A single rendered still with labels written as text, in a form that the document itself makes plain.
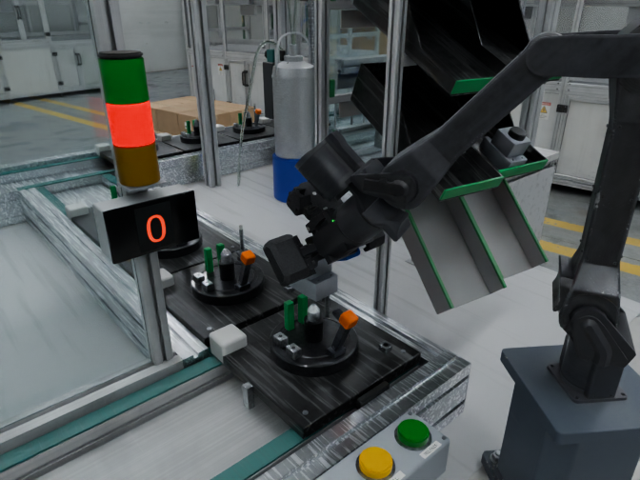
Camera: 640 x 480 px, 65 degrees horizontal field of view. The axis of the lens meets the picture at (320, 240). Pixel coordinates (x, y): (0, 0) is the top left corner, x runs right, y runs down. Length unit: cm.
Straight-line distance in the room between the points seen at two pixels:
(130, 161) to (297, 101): 101
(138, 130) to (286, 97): 100
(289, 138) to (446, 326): 83
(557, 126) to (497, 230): 362
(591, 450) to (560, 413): 6
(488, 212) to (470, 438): 45
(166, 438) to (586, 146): 422
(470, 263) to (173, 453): 59
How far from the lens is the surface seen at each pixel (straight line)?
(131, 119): 65
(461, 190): 82
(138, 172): 66
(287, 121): 162
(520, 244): 109
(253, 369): 79
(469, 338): 107
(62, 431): 80
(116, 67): 64
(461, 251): 96
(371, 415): 73
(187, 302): 96
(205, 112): 181
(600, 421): 65
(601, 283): 59
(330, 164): 59
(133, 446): 79
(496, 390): 96
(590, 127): 461
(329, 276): 73
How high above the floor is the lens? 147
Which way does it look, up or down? 25 degrees down
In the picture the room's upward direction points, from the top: straight up
